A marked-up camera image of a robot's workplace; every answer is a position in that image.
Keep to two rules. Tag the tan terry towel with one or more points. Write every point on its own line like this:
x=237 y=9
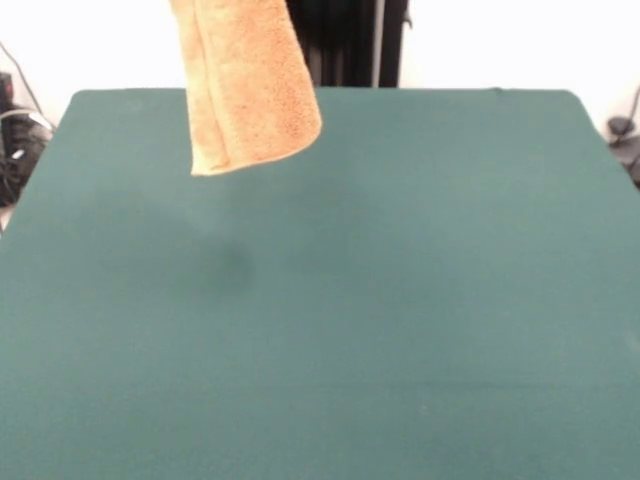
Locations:
x=250 y=90

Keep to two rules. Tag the dark green tablecloth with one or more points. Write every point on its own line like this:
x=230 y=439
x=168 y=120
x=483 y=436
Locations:
x=350 y=300

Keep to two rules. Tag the small black box red light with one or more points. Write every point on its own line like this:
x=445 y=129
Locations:
x=5 y=90

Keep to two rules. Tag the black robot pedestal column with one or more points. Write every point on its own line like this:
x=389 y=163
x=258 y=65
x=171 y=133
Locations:
x=350 y=45

